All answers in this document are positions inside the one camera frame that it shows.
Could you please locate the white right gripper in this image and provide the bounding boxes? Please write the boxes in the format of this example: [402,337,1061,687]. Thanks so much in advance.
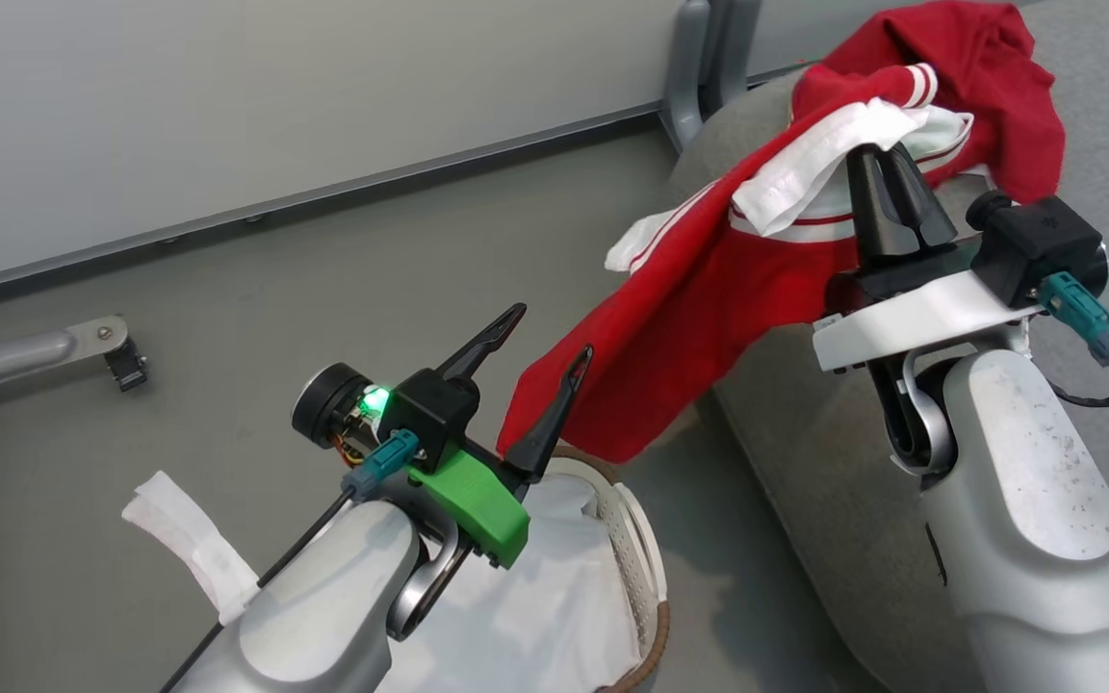
[812,144,1046,372]

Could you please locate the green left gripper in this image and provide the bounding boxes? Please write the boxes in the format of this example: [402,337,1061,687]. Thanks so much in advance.
[408,303,595,570]

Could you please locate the red and white garment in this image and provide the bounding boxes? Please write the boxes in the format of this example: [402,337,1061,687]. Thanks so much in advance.
[496,0,1067,466]

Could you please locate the grey fabric sofa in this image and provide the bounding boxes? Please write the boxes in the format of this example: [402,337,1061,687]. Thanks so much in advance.
[668,0,1109,693]

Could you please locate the white brown-rimmed laundry basket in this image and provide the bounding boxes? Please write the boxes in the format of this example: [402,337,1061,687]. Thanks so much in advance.
[514,444,672,693]

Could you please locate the grey partition support foot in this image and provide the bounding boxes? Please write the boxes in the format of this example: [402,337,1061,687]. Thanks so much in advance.
[659,0,715,152]
[709,0,764,109]

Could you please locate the black caster wheel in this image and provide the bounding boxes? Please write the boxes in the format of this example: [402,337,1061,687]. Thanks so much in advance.
[104,336,149,392]

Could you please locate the right teal-plug black cable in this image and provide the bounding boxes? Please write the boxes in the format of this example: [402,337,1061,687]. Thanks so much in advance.
[1040,271,1109,622]

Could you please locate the grey partition bottom rail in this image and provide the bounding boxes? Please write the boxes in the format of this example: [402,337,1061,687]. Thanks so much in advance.
[0,62,806,305]

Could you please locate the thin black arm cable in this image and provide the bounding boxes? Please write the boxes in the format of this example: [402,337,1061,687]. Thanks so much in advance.
[1045,380,1109,413]

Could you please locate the grey partition foot bracket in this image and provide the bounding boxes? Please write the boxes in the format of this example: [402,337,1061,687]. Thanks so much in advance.
[0,315,131,407]

